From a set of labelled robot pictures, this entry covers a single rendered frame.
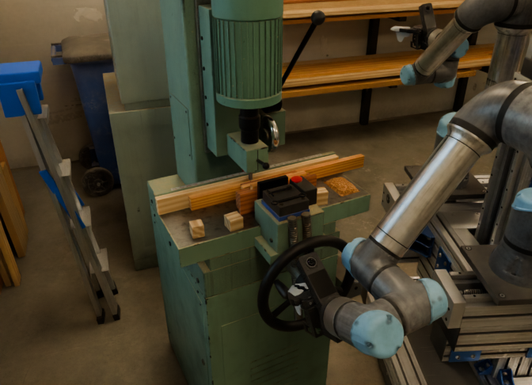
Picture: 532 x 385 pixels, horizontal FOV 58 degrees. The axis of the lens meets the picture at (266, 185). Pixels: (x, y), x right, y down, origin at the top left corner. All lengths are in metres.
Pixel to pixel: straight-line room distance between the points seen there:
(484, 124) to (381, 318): 0.40
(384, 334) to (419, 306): 0.10
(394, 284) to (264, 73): 0.61
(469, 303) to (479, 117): 0.58
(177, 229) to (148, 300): 1.19
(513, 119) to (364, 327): 0.43
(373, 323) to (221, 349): 0.78
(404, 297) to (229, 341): 0.75
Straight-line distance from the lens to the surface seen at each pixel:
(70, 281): 2.69
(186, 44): 1.41
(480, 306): 1.38
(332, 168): 1.55
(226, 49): 1.21
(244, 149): 1.32
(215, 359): 1.54
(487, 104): 0.96
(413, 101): 4.66
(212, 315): 1.42
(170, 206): 1.37
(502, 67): 1.72
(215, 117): 1.39
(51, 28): 3.61
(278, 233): 1.21
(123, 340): 2.31
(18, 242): 2.91
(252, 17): 1.17
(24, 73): 1.88
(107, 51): 3.01
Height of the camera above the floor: 1.63
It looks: 29 degrees down
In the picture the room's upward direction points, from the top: straight up
